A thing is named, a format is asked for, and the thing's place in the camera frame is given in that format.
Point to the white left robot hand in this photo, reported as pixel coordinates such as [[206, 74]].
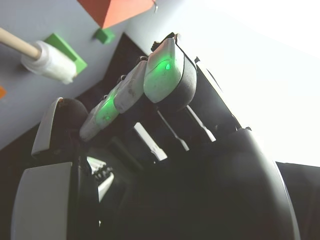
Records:
[[200, 187]]

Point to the large orange wooden block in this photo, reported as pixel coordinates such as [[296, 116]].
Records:
[[117, 12]]

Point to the wooden mallet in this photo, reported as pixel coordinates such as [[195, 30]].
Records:
[[50, 62]]

